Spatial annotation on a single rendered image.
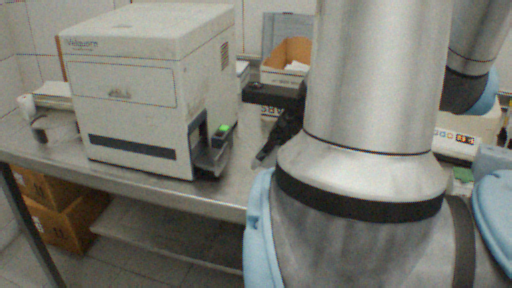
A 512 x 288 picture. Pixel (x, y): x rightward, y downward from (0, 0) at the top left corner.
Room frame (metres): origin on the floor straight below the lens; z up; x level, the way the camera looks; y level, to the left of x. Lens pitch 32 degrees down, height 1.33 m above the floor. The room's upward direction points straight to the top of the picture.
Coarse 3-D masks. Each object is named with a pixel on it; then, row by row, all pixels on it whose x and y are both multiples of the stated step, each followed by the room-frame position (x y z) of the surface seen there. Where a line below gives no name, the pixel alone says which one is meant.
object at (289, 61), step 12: (300, 36) 1.11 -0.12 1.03; (276, 48) 1.00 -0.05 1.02; (288, 48) 1.11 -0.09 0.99; (300, 48) 1.10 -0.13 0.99; (264, 60) 0.89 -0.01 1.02; (276, 60) 0.99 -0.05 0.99; (288, 60) 1.11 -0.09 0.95; (300, 60) 1.10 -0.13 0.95; (264, 72) 0.85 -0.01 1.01; (276, 72) 0.84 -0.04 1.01; (288, 72) 0.83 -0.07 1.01; (300, 72) 0.82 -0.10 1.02; (276, 84) 0.84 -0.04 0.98; (288, 84) 0.83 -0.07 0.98; (264, 108) 0.85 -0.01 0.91; (276, 108) 0.84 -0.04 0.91; (264, 120) 0.85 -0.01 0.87
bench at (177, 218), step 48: (240, 96) 1.00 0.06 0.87; (0, 144) 0.73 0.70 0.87; (48, 144) 0.73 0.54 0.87; (240, 144) 0.73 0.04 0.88; (144, 192) 0.57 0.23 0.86; (192, 192) 0.55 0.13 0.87; (240, 192) 0.56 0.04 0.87; (144, 240) 0.99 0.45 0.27; (192, 240) 1.00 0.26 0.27; (240, 240) 1.00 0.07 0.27
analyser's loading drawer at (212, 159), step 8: (200, 136) 0.64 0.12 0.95; (200, 144) 0.64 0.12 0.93; (224, 144) 0.63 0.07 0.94; (192, 152) 0.61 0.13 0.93; (200, 152) 0.63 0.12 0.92; (208, 152) 0.63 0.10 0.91; (216, 152) 0.64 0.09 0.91; (224, 152) 0.62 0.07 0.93; (192, 160) 0.60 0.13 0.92; (200, 160) 0.61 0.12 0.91; (208, 160) 0.61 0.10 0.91; (216, 160) 0.58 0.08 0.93; (224, 160) 0.62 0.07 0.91; (200, 168) 0.59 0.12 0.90; (208, 168) 0.59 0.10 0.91; (216, 168) 0.58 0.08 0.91; (216, 176) 0.58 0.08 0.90
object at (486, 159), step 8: (480, 144) 0.57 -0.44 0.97; (488, 144) 0.57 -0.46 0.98; (480, 152) 0.55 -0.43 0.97; (488, 152) 0.54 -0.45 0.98; (496, 152) 0.54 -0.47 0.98; (480, 160) 0.54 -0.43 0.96; (488, 160) 0.53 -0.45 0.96; (496, 160) 0.53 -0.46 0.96; (504, 160) 0.52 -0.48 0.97; (472, 168) 0.56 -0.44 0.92; (480, 168) 0.54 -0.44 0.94; (488, 168) 0.53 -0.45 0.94; (496, 168) 0.53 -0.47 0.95; (504, 168) 0.52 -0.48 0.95; (480, 176) 0.54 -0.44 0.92
